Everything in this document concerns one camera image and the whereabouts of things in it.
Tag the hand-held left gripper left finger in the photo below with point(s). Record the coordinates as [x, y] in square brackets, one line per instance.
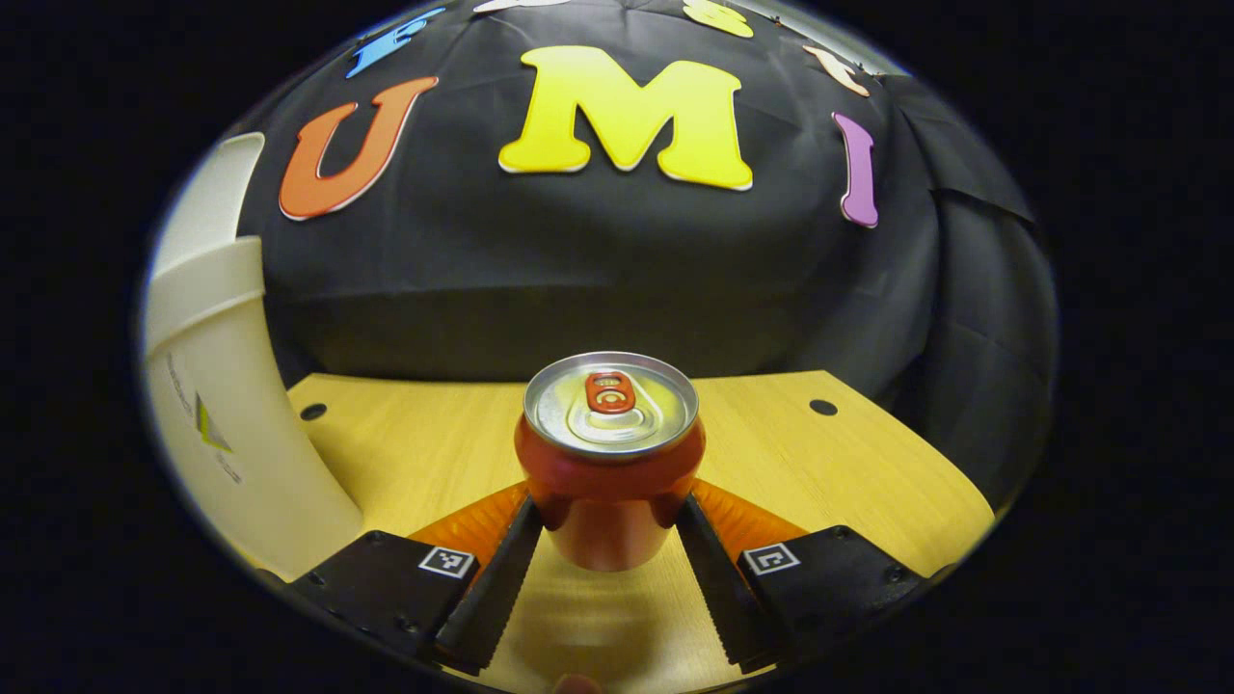
[496, 588]

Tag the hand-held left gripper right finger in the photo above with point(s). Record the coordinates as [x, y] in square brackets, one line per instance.
[718, 588]

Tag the red pop can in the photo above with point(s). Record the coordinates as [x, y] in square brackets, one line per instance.
[609, 482]

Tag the white desktop garbage bin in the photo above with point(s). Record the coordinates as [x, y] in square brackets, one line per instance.
[231, 386]

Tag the wooden desktop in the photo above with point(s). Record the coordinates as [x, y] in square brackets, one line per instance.
[434, 434]

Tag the black backdrop cloth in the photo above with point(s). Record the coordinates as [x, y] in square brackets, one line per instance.
[598, 260]

